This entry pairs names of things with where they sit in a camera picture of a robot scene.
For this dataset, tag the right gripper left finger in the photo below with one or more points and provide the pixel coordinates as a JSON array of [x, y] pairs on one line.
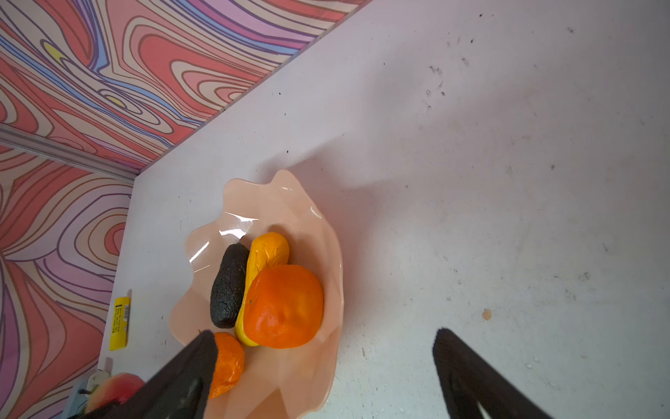
[[179, 390]]

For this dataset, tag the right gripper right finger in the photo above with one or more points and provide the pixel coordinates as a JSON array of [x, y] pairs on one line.
[[471, 387]]

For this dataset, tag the small orange fake tangerine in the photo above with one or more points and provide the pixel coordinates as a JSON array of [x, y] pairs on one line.
[[229, 364]]

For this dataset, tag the red fake peach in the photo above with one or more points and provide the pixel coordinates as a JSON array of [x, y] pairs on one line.
[[117, 389]]

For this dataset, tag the dark fake avocado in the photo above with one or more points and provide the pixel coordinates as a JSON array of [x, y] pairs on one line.
[[227, 292]]

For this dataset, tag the large orange fake fruit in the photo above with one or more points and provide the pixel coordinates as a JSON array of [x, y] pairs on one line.
[[284, 307]]

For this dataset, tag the yellow fake banana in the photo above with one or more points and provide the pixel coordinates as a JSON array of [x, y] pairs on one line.
[[267, 251]]

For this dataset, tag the pink scalloped fruit bowl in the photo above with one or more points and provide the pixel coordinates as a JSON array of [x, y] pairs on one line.
[[276, 383]]

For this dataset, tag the yellow glue stick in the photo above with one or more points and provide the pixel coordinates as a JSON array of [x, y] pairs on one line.
[[119, 330]]

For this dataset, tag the grey flat tool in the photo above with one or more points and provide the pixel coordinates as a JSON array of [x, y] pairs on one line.
[[80, 394]]

